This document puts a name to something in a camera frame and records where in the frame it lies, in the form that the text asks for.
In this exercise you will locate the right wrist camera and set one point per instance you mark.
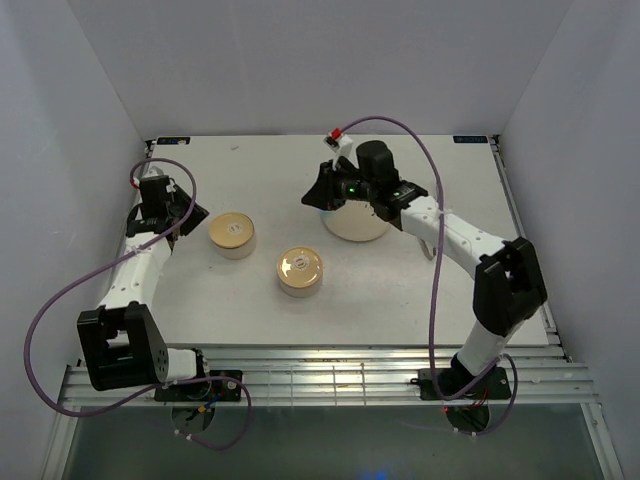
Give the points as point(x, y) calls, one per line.
point(341, 146)

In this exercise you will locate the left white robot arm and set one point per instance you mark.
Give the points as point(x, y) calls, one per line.
point(121, 343)

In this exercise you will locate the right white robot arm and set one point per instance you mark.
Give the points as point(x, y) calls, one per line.
point(508, 283)

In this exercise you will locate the left blue label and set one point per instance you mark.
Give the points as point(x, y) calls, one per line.
point(178, 141)

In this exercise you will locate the steel tongs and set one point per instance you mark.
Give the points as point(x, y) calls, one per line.
point(428, 250)

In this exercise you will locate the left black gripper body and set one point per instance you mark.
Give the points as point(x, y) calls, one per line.
point(181, 204)

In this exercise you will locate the ceramic food plate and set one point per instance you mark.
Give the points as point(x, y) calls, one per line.
point(355, 221)

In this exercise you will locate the steel lunch bowl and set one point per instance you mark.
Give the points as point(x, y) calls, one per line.
point(300, 272)
point(238, 253)

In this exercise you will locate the blue label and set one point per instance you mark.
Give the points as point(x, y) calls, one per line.
point(470, 139)
point(178, 141)

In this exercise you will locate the wooden lid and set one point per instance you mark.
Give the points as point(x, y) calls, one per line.
point(231, 230)
point(300, 266)

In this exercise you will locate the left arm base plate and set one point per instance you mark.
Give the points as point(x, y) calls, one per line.
point(219, 390)

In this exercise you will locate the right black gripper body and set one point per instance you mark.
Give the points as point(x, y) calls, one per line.
point(354, 186)

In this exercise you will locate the right blue label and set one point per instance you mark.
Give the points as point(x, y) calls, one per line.
point(470, 139)

